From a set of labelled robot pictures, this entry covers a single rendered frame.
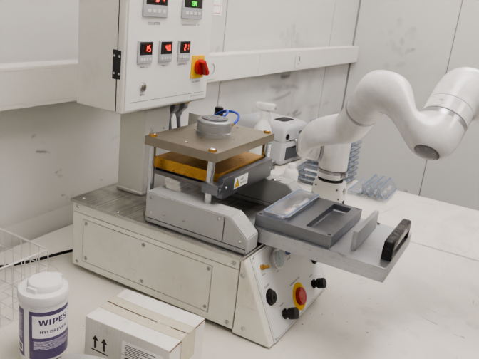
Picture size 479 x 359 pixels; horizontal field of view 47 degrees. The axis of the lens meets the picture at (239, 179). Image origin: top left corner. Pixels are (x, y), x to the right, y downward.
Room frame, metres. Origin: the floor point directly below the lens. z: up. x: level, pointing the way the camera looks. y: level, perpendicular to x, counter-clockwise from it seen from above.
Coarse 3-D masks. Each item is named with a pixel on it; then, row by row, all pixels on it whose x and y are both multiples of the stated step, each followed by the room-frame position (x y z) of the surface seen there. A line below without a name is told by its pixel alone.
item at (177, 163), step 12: (156, 156) 1.16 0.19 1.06; (168, 156) 1.17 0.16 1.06; (180, 156) 1.18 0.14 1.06; (240, 156) 1.23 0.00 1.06; (252, 156) 1.25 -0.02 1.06; (156, 168) 1.16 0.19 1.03; (168, 168) 1.14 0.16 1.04; (180, 168) 1.12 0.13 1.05; (192, 168) 1.11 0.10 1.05; (204, 168) 1.11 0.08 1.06; (216, 168) 1.12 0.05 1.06; (228, 168) 1.13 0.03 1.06; (180, 180) 1.12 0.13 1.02; (192, 180) 1.11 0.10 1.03; (204, 180) 1.10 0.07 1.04; (216, 180) 1.08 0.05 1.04
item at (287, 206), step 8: (296, 192) 1.18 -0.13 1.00; (304, 192) 1.18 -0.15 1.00; (280, 200) 1.11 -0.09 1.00; (288, 200) 1.12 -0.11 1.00; (296, 200) 1.12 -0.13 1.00; (304, 200) 1.13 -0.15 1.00; (272, 208) 1.06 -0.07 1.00; (280, 208) 1.06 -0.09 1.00; (288, 208) 1.07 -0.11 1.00; (296, 208) 1.08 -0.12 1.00; (288, 216) 1.03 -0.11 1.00
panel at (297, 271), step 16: (256, 256) 1.00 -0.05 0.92; (288, 256) 1.11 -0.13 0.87; (256, 272) 0.98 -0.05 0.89; (272, 272) 1.03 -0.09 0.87; (288, 272) 1.09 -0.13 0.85; (304, 272) 1.15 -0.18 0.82; (320, 272) 1.21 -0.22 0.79; (272, 288) 1.01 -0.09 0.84; (288, 288) 1.06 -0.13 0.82; (304, 288) 1.12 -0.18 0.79; (320, 288) 1.19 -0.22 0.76; (272, 304) 0.99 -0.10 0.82; (288, 304) 1.04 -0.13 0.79; (304, 304) 1.10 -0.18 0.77; (272, 320) 0.97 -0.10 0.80; (288, 320) 1.02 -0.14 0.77; (272, 336) 0.95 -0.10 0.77
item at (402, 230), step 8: (400, 224) 1.03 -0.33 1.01; (408, 224) 1.05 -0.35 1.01; (392, 232) 0.99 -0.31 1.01; (400, 232) 0.99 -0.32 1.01; (408, 232) 1.06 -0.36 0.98; (392, 240) 0.95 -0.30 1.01; (400, 240) 0.98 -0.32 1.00; (384, 248) 0.94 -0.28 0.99; (392, 248) 0.94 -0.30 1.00; (384, 256) 0.94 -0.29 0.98; (392, 256) 0.94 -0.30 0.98
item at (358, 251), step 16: (368, 224) 1.03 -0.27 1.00; (384, 224) 1.13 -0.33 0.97; (272, 240) 1.01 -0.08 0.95; (288, 240) 0.99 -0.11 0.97; (352, 240) 0.97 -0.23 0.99; (368, 240) 1.03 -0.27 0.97; (384, 240) 1.04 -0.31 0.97; (304, 256) 0.98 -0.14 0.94; (320, 256) 0.96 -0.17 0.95; (336, 256) 0.95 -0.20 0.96; (352, 256) 0.94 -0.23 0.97; (368, 256) 0.95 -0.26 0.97; (400, 256) 1.02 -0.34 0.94; (352, 272) 0.93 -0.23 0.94; (368, 272) 0.92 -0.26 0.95; (384, 272) 0.91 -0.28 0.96
